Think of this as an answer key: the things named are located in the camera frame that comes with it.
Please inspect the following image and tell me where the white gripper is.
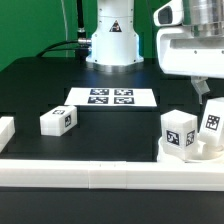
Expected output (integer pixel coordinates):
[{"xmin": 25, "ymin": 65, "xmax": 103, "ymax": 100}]
[{"xmin": 156, "ymin": 26, "xmax": 224, "ymax": 103}]

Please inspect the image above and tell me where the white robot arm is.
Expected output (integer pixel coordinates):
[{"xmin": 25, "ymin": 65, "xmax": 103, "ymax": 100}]
[{"xmin": 86, "ymin": 0, "xmax": 224, "ymax": 95}]

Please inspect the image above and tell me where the white paper marker sheet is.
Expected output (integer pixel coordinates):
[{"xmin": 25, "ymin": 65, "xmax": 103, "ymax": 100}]
[{"xmin": 65, "ymin": 87, "xmax": 157, "ymax": 107}]

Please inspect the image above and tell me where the white U-shaped fence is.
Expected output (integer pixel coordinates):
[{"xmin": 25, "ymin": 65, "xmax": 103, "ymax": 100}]
[{"xmin": 0, "ymin": 116, "xmax": 224, "ymax": 192}]

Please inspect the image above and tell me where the black cable upright connector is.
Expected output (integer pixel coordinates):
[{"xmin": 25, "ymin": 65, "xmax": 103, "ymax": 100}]
[{"xmin": 76, "ymin": 0, "xmax": 86, "ymax": 38}]

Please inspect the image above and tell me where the black thick cable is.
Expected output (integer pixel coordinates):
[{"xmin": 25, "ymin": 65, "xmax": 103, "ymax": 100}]
[{"xmin": 35, "ymin": 40, "xmax": 92, "ymax": 61}]

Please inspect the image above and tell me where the thin white cable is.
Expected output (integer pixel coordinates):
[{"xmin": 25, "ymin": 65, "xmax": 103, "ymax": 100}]
[{"xmin": 60, "ymin": 0, "xmax": 69, "ymax": 58}]

